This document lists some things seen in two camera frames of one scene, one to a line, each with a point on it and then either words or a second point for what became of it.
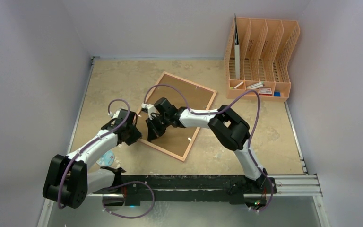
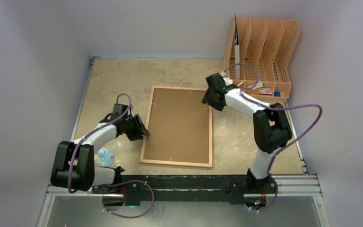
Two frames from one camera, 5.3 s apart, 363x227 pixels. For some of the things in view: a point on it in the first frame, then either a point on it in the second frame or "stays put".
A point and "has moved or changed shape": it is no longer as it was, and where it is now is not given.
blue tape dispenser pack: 107,159 stays put
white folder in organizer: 237,50 stays put
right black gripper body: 156,124 -> 211,95
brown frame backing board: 176,140 has moved or changed shape
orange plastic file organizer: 266,47 stays put
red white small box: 265,91 stays put
